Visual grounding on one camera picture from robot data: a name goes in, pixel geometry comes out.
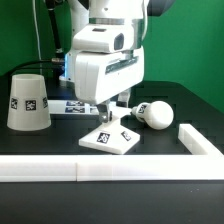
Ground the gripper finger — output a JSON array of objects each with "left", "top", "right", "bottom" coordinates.
[
  {"left": 97, "top": 101, "right": 112, "bottom": 123},
  {"left": 116, "top": 89, "right": 131, "bottom": 108}
]

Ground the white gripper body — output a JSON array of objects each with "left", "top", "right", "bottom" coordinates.
[{"left": 73, "top": 24, "right": 144, "bottom": 104}]

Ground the white lamp base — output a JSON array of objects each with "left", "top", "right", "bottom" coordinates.
[{"left": 79, "top": 106, "right": 140, "bottom": 154}]

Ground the white lamp bulb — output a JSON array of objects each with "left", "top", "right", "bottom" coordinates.
[{"left": 132, "top": 101, "right": 174, "bottom": 130}]

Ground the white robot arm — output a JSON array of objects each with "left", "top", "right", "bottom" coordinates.
[{"left": 60, "top": 0, "right": 175, "bottom": 122}]

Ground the white lamp shade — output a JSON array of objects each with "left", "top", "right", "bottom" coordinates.
[{"left": 7, "top": 74, "right": 51, "bottom": 131}]

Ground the white marker sheet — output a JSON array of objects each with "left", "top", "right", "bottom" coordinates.
[{"left": 47, "top": 100, "right": 132, "bottom": 117}]

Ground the white L-shaped fence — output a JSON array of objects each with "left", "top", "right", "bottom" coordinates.
[{"left": 0, "top": 124, "right": 224, "bottom": 182}]

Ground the black cable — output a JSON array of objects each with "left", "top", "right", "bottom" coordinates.
[{"left": 6, "top": 0, "right": 66, "bottom": 79}]

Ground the white cable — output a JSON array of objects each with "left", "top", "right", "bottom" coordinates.
[{"left": 31, "top": 0, "right": 43, "bottom": 75}]

